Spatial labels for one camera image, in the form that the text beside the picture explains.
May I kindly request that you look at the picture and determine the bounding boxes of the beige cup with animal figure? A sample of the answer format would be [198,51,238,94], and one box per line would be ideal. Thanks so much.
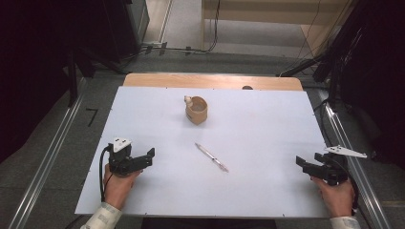
[183,94,209,126]

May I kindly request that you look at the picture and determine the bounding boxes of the person's right hand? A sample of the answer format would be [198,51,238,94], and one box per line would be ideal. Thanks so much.
[309,176,356,219]

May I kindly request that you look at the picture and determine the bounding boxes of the light wooden shelf unit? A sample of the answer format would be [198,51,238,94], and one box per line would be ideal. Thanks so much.
[201,0,357,59]

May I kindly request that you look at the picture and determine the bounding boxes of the metal floor rail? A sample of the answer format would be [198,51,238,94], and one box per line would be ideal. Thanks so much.
[7,77,89,229]
[318,90,394,229]

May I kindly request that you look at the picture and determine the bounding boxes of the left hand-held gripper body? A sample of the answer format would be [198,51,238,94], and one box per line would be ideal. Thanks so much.
[107,136,143,177]

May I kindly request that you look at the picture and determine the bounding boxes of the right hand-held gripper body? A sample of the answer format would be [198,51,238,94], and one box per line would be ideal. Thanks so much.
[313,145,368,187]

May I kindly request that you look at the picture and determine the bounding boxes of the dark equipment cabinet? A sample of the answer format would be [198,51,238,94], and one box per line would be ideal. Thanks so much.
[122,0,151,55]

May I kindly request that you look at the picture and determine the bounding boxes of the white table sheet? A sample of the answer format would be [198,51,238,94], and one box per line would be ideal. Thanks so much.
[74,86,331,219]

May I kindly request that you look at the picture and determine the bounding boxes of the wooden table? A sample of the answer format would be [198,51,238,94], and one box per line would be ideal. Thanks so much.
[122,73,304,92]

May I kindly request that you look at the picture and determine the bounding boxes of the black curtain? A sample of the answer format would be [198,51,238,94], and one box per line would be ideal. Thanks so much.
[313,0,405,171]
[0,0,135,165]

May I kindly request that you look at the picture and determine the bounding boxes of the person's left hand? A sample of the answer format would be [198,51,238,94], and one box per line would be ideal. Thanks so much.
[102,163,143,212]

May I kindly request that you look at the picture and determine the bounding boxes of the person's dark lap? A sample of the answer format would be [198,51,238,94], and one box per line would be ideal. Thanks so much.
[140,217,277,229]

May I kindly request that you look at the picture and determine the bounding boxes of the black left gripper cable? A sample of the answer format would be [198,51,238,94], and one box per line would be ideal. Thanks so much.
[98,145,115,203]

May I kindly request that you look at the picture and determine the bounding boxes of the clear slim pen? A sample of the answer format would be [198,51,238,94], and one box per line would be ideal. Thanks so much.
[194,142,230,174]

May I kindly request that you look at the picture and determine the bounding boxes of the black hanging cable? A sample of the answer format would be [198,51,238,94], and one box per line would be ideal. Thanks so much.
[278,0,352,77]

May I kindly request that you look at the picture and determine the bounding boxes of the black floor cable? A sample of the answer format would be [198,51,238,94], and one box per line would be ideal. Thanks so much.
[139,0,223,55]

